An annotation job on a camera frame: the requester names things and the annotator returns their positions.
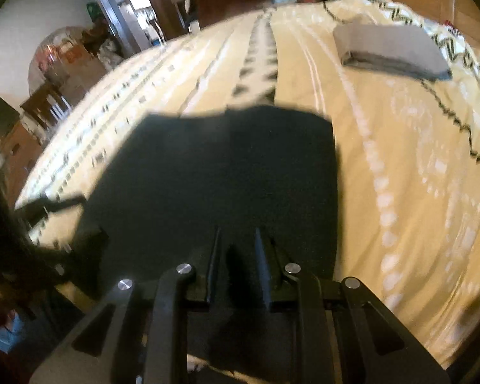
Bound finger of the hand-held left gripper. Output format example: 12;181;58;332
14;194;86;219
32;227;108;300

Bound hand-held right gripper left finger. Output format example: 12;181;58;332
30;227;225;384

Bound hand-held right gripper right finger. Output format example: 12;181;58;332
254;227;451;384

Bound dark blue jeans pants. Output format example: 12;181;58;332
82;105;340;372

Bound wooden dresser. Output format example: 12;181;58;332
0;122;44;209

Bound dark wooden chair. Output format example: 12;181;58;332
20;84;73;132

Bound round mesh cover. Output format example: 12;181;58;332
27;26;105;92

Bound yellow patterned bed blanket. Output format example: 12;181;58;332
14;0;480;384

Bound brown wooden wardrobe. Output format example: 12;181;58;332
140;0;196;41

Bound folded grey cloth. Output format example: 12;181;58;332
332;19;452;81

